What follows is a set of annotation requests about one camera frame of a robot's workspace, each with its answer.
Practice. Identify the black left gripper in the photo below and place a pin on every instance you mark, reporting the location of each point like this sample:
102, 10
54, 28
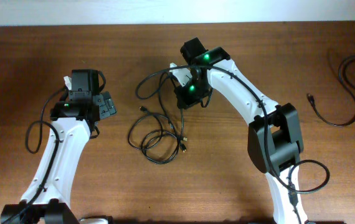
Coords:
108, 106

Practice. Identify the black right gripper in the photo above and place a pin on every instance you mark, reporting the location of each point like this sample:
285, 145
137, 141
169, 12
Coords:
187, 101

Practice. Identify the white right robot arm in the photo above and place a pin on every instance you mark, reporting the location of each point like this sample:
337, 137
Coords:
274, 136

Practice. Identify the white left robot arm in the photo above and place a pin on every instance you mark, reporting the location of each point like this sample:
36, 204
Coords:
73, 122

